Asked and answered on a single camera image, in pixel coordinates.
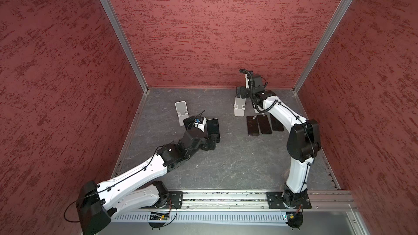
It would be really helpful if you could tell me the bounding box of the white stand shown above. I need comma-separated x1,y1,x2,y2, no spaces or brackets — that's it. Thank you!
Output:
234,96,246,117
175,101,189,126

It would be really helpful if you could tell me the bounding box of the purple edged dark phone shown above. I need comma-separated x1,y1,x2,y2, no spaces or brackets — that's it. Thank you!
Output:
246,116,260,136

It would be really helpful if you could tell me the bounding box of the black phone with sticker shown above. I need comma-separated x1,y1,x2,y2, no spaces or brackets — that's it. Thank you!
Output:
256,114,272,134

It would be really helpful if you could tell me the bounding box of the black phone table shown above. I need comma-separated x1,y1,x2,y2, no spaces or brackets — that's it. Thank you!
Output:
183,116,196,130

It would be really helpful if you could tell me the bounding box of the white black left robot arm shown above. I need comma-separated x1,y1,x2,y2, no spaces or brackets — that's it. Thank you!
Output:
75,127,220,235

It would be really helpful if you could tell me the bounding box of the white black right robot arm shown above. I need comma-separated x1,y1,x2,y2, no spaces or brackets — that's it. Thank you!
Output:
236,69,321,209

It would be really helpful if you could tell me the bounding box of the left small circuit board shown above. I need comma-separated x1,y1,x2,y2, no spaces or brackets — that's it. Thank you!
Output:
149,212,170,222

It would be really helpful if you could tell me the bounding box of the small circuit board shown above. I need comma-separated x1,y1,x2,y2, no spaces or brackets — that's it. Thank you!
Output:
286,212,303,223
149,212,170,222

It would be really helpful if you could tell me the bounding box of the right small circuit board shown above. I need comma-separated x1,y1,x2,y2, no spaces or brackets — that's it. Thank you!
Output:
286,212,303,223

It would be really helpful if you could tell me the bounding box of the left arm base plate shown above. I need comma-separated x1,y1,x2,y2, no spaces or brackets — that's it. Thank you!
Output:
164,191,184,209

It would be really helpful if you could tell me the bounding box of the white slotted cable duct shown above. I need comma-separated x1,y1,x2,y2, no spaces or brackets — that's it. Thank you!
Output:
114,211,287,226

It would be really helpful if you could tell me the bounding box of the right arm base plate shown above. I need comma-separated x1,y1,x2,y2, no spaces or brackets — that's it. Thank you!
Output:
266,190,312,210

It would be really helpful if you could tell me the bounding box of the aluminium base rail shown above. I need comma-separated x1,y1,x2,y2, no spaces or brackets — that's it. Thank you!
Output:
179,190,358,212

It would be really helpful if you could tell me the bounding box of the aluminium corner post right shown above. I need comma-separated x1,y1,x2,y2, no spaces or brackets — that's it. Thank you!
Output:
293,0,353,95

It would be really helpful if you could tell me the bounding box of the aluminium corner post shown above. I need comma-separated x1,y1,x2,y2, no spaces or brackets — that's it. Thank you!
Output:
293,0,353,95
100,0,149,94

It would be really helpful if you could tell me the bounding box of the aluminium corner post left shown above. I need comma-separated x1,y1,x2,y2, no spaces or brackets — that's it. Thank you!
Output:
100,0,149,94

